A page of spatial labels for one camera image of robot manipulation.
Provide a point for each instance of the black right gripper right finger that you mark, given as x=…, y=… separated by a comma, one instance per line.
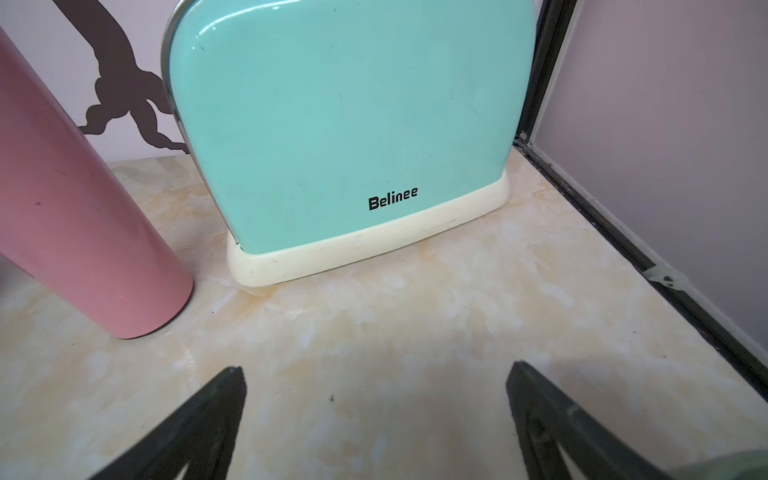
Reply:
x=549, y=425

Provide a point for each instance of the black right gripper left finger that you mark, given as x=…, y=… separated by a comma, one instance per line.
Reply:
x=196, y=441

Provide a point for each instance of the pink thermos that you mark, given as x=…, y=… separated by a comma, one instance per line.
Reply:
x=67, y=221

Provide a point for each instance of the mint green toaster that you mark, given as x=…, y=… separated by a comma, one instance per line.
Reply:
x=329, y=132

